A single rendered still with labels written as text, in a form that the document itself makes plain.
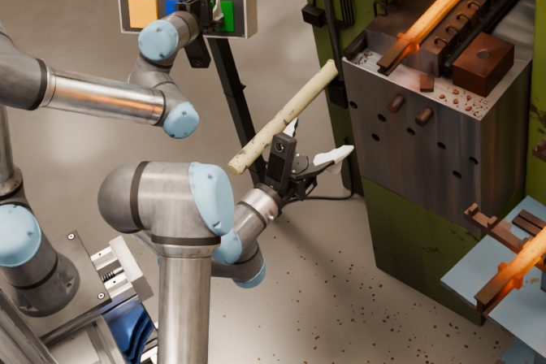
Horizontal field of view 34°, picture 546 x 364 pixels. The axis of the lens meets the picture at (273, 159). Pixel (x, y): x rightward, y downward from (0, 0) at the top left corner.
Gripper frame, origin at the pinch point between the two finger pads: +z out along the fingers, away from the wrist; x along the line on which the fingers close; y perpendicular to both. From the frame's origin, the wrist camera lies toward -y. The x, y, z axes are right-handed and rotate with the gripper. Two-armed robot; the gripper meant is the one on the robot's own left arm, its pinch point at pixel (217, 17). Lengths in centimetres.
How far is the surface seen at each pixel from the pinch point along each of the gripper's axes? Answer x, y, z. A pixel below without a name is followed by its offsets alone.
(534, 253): -78, -31, -44
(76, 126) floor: 97, -66, 89
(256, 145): -4.7, -36.7, 11.6
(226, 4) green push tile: -2.0, 2.9, 1.3
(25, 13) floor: 149, -35, 143
